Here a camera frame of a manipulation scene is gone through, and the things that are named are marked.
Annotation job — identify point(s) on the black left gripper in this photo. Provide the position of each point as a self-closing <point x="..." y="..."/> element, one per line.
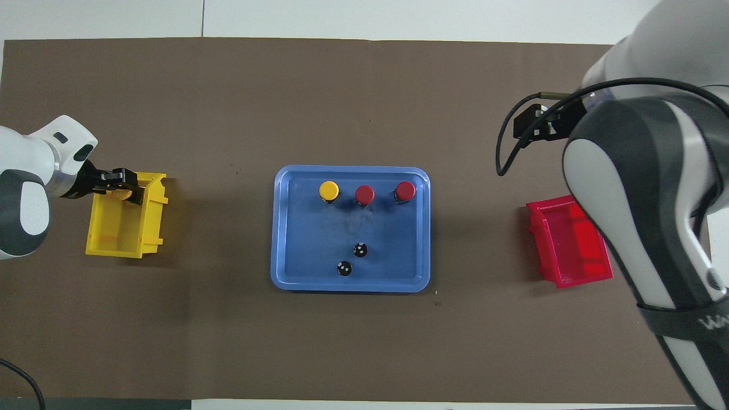
<point x="82" y="181"/>

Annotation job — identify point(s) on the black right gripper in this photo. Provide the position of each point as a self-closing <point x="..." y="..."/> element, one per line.
<point x="529" y="126"/>

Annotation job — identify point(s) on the yellow push button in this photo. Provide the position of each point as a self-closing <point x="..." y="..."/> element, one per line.
<point x="121" y="195"/>
<point x="328" y="190"/>

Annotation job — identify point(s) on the red push button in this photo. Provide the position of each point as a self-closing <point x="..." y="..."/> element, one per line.
<point x="364" y="194"/>
<point x="405" y="191"/>

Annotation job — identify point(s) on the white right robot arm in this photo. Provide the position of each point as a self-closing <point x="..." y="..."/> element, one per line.
<point x="643" y="188"/>

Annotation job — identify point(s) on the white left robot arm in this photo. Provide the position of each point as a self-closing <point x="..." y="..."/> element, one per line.
<point x="28" y="188"/>

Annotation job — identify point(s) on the blue plastic tray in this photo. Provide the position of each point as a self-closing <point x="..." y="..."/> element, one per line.
<point x="319" y="239"/>

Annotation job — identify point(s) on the yellow plastic bin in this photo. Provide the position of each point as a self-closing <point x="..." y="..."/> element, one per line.
<point x="151" y="228"/>

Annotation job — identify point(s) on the red plastic bin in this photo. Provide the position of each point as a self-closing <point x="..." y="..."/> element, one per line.
<point x="569" y="250"/>

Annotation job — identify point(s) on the brown paper table mat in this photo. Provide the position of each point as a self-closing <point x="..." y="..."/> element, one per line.
<point x="364" y="85"/>

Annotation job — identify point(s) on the small black capacitor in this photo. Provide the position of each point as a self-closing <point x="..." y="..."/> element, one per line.
<point x="344" y="268"/>
<point x="360" y="249"/>

